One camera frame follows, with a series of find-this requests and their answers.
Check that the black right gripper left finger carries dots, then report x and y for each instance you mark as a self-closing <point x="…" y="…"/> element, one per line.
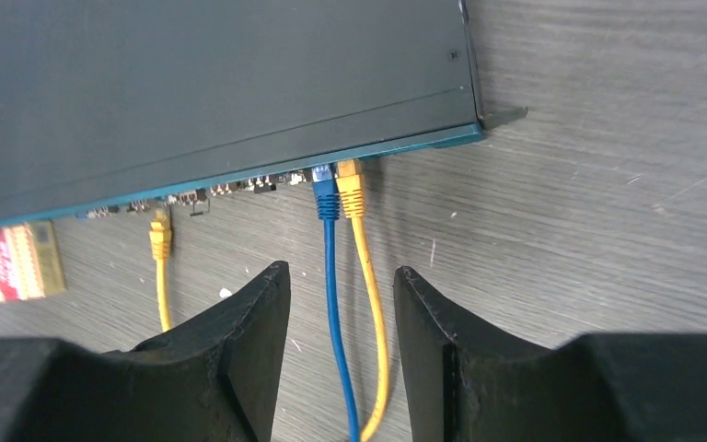
<point x="214" y="377"/>

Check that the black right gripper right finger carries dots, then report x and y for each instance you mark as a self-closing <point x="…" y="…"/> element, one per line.
<point x="469" y="380"/>

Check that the dark network switch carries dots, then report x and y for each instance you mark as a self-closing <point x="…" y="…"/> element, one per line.
<point x="106" y="102"/>

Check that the red and gold card box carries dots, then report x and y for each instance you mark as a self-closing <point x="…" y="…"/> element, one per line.
<point x="30" y="262"/>

